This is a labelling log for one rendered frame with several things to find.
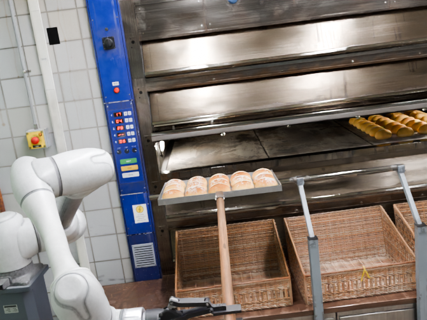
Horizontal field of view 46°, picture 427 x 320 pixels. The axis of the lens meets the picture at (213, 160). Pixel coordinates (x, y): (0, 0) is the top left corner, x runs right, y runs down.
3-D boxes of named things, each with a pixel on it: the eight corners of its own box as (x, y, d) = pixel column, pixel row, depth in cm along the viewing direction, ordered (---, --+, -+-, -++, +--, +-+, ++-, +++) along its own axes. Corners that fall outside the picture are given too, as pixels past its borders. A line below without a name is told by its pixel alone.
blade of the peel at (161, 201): (282, 190, 222) (281, 185, 221) (158, 206, 223) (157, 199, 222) (272, 170, 257) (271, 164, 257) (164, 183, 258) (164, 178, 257)
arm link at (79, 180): (25, 223, 221) (74, 209, 232) (37, 258, 216) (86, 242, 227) (45, 145, 157) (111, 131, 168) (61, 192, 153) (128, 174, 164)
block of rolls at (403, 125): (347, 123, 348) (347, 115, 347) (416, 115, 347) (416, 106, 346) (377, 140, 289) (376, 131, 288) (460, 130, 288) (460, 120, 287)
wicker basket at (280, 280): (180, 275, 288) (174, 230, 281) (279, 263, 288) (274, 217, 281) (177, 321, 240) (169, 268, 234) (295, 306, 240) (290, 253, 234)
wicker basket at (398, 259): (285, 262, 287) (281, 216, 280) (384, 249, 288) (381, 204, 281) (305, 306, 240) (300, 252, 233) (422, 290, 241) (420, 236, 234)
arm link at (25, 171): (17, 190, 146) (63, 178, 152) (0, 152, 156) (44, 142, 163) (20, 220, 154) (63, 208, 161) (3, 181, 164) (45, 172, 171)
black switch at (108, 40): (103, 49, 257) (100, 28, 255) (115, 48, 257) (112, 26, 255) (102, 49, 254) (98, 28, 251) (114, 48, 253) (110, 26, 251)
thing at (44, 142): (32, 147, 271) (28, 129, 269) (51, 145, 271) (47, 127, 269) (28, 150, 264) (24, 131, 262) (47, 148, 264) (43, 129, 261)
